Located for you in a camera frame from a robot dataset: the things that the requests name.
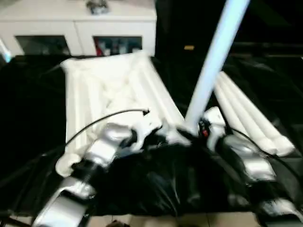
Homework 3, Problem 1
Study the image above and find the blue object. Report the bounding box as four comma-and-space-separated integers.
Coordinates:
0, 40, 11, 63

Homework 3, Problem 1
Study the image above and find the grey metal clutter object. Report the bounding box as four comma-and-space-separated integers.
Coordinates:
86, 0, 110, 14

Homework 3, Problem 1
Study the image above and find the white plastic table top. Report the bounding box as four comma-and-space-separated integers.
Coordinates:
55, 51, 192, 178

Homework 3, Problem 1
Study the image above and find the white plastic table leg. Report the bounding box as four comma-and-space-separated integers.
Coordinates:
184, 0, 250, 136
219, 71, 295, 154
213, 84, 277, 157
215, 76, 287, 157

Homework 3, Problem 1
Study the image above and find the white cabinet with glass doors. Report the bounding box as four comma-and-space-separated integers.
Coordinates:
0, 0, 157, 58

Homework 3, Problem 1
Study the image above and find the long black bar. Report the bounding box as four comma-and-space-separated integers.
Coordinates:
230, 42, 303, 55

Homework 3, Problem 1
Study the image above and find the glossy black mat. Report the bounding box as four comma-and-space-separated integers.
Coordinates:
0, 53, 303, 219

